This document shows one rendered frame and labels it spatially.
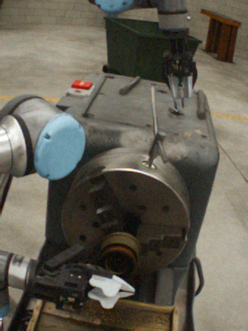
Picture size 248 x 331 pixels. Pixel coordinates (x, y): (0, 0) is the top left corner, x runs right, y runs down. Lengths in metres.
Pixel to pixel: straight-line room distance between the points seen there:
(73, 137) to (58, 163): 0.05
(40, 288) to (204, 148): 0.58
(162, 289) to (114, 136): 0.45
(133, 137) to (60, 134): 0.44
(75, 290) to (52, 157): 0.26
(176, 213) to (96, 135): 0.30
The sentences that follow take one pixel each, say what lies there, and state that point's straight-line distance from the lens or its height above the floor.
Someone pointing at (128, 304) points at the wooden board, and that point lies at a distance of 1.15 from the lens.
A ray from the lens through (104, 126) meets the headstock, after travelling 1.20.
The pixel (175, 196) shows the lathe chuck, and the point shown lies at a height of 1.19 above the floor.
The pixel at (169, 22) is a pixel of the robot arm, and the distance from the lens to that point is 1.06.
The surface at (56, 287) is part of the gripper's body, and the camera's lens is 0.86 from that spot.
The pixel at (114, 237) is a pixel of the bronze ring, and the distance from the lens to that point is 1.00.
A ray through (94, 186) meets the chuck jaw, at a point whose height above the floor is 1.19.
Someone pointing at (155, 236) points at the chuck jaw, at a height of 1.11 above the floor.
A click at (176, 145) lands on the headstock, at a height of 1.24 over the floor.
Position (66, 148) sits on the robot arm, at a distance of 0.80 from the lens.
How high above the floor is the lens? 1.69
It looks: 26 degrees down
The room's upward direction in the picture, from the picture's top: 10 degrees clockwise
